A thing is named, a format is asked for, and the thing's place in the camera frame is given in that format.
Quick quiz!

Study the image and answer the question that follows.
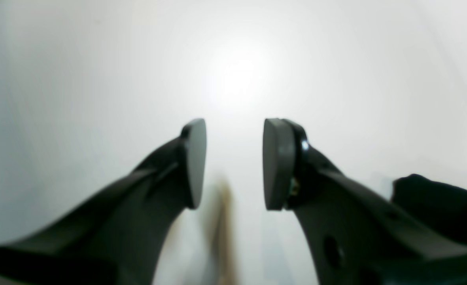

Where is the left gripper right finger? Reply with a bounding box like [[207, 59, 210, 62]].
[[263, 118, 467, 285]]

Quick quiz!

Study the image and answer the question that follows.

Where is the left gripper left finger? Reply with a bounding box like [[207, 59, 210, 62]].
[[0, 118, 207, 285]]

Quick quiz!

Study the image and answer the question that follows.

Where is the black T-shirt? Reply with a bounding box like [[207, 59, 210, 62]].
[[390, 174, 467, 245]]

